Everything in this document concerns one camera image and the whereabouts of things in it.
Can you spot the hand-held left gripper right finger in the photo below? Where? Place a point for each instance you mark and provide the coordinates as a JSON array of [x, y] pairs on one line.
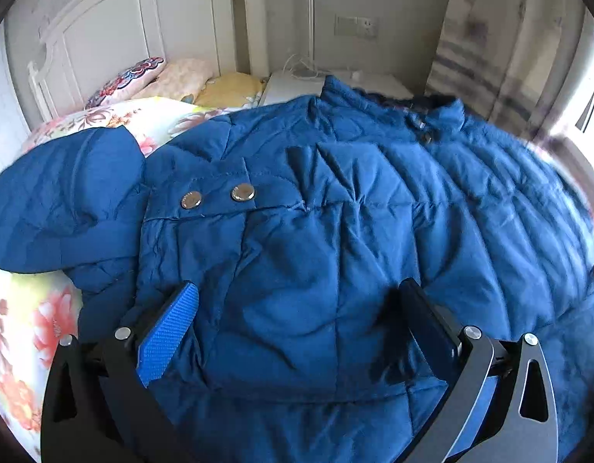
[[432, 330]]

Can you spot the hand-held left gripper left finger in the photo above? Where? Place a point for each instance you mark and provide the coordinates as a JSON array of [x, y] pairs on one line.
[[167, 333]]

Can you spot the blue padded jacket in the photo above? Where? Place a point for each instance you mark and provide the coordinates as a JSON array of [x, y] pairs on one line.
[[326, 202]]

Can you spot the floral bed cover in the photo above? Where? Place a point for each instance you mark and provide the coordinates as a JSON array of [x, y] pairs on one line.
[[27, 328]]

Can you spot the yellow pillow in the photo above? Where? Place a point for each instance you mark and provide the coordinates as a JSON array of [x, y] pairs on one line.
[[229, 89]]

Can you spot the dark patterned pillow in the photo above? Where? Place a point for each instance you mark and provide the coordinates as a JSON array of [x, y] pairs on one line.
[[128, 82]]

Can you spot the pink pillow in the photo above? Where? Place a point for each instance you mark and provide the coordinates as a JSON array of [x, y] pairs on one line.
[[181, 77]]

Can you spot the white nightstand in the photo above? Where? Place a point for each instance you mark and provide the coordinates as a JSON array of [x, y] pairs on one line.
[[287, 89]]

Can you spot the white wardrobe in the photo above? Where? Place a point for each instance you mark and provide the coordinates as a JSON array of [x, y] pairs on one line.
[[3, 106]]

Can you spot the window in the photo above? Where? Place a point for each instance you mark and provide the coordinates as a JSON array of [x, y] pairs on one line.
[[591, 82]]

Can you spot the printed beige curtain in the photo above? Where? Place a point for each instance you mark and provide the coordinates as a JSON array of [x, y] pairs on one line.
[[494, 33]]

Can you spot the white wooden headboard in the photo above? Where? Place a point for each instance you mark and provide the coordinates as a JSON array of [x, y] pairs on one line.
[[109, 24]]

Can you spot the white pole lamp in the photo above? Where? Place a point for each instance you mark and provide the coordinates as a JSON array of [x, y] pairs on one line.
[[311, 19]]

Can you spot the wall socket plate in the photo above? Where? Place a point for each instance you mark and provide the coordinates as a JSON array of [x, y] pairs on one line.
[[356, 26]]

